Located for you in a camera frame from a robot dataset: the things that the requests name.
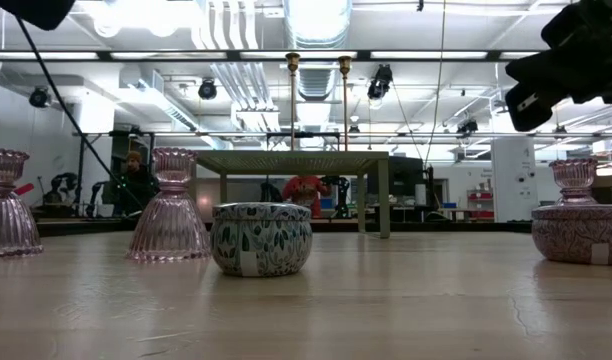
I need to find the black ceiling spotlight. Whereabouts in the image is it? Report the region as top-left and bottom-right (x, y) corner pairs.
(366, 63), (394, 101)
(455, 117), (480, 137)
(197, 77), (219, 101)
(28, 85), (52, 109)

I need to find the person in red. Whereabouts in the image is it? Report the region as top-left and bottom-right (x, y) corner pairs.
(281, 174), (332, 219)

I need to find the pink paisley candle tin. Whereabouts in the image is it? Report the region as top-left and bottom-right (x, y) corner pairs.
(530, 203), (612, 266)

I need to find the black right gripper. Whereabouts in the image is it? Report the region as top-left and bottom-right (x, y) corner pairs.
(504, 0), (612, 133)

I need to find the black table frame rail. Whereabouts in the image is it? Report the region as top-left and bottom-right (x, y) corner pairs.
(35, 219), (533, 237)

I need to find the black overhead frame bar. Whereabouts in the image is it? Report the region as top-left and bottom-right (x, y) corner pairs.
(0, 48), (542, 63)

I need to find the seated person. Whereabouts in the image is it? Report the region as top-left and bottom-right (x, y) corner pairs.
(108, 150), (160, 217)

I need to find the pale green metal shelf riser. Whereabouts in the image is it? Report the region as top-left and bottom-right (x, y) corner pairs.
(194, 150), (391, 240)

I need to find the pink ribbed glass candle holder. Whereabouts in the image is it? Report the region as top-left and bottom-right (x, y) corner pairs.
(125, 147), (212, 263)
(0, 147), (44, 259)
(548, 158), (600, 207)

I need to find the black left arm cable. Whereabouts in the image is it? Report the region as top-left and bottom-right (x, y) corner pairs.
(15, 17), (145, 214)

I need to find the white square column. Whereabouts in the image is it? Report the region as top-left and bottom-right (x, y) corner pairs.
(490, 135), (541, 224)

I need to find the leaf-patterned white candle tin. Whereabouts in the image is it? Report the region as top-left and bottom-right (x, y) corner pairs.
(209, 201), (314, 278)

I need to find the red shelving unit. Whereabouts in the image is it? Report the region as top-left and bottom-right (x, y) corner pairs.
(466, 188), (496, 221)

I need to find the silver ventilation duct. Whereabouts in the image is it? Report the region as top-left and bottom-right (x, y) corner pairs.
(283, 0), (354, 50)

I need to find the black cabinet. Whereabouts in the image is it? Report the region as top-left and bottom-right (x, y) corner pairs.
(389, 155), (425, 211)

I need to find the thin hanging cable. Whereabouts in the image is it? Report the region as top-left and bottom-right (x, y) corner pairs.
(423, 0), (448, 169)

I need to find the tall gold candlestick holder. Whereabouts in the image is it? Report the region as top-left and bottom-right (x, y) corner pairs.
(337, 55), (353, 152)
(284, 51), (302, 152)

